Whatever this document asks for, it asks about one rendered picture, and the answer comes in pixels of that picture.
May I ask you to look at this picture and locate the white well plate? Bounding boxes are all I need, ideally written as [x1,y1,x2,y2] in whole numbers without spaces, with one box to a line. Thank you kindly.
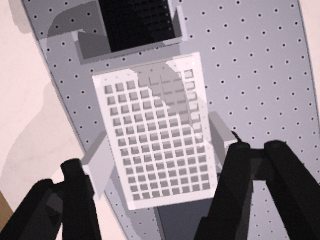
[92,52,218,210]

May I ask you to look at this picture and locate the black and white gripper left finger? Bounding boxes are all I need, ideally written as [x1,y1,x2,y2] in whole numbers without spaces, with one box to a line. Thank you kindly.
[0,131,115,240]

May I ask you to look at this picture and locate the grey perforated base plate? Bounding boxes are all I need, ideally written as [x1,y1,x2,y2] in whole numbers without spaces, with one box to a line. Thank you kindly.
[21,0,320,240]

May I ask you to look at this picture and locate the black well plate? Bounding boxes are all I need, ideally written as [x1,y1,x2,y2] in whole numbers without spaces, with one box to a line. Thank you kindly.
[98,0,175,53]

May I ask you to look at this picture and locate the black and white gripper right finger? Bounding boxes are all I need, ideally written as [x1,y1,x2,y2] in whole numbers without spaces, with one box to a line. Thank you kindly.
[193,111,320,240]

